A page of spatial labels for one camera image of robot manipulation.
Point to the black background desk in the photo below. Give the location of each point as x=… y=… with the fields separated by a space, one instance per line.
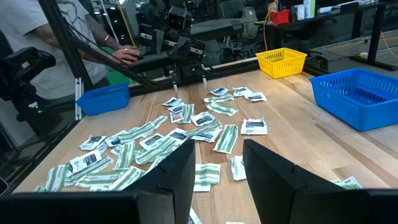
x=311 y=23

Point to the white wipe packet dark print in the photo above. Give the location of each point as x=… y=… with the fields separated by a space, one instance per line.
x=202 y=118
x=254 y=126
x=178 y=135
x=172 y=101
x=238 y=168
x=152 y=140
x=255 y=97
x=207 y=137
x=176 y=108
x=194 y=217
x=92 y=142
x=102 y=148
x=84 y=160
x=114 y=139
x=241 y=91
x=219 y=91

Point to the grey background table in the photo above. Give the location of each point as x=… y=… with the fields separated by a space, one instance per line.
x=217 y=28

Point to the red plastic box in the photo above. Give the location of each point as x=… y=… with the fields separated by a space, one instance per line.
x=280 y=17

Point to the white green carton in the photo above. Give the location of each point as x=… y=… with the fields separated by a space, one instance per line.
x=309 y=7

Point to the green floor mat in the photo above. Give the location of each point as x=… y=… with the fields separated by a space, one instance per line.
x=116 y=76

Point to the olive green backpack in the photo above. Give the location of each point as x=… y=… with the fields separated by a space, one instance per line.
x=248 y=26

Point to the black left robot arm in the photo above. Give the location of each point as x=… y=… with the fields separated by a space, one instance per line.
x=150 y=42

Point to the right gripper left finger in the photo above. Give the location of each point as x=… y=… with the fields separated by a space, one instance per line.
x=180 y=186

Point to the white packet red print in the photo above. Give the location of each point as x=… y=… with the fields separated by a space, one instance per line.
x=176 y=117

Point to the white frame bracket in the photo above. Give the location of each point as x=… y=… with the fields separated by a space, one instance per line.
x=78 y=99

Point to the person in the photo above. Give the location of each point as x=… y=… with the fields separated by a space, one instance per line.
x=18 y=25

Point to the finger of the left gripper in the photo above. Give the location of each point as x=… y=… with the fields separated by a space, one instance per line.
x=175 y=81
x=204 y=77

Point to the blue plastic basket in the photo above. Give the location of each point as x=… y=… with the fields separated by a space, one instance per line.
x=357 y=98
x=104 y=99

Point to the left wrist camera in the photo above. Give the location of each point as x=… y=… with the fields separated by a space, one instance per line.
x=178 y=18

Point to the black mounted device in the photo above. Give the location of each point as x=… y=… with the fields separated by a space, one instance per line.
x=21 y=77

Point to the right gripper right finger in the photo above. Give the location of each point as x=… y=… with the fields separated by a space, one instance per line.
x=267 y=186

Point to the yellow plastic basket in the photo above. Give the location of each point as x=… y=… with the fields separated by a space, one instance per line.
x=281 y=62

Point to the person's hand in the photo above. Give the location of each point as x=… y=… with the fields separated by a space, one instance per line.
x=127 y=54

